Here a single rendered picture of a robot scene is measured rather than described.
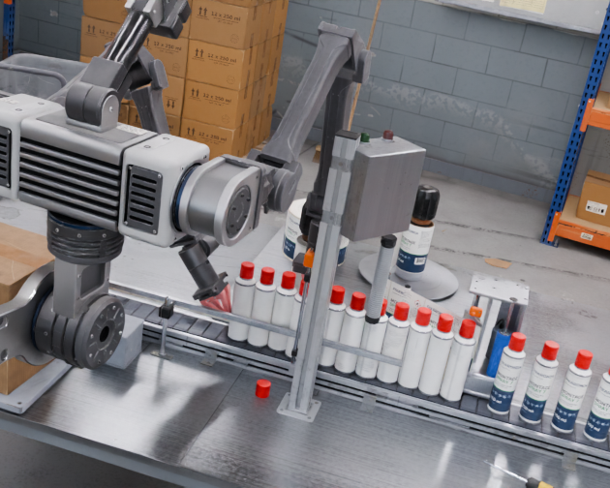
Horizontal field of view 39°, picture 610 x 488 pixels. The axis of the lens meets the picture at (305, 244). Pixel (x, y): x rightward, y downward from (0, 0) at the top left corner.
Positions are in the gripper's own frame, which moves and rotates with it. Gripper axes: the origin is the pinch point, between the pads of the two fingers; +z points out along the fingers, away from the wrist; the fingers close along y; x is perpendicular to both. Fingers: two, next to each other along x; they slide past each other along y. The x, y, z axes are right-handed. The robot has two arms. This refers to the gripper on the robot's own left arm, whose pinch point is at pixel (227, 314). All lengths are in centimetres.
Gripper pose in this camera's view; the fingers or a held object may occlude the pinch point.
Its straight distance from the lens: 217.2
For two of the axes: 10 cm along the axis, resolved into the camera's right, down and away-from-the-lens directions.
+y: 2.5, -3.7, 9.0
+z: 4.7, 8.5, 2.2
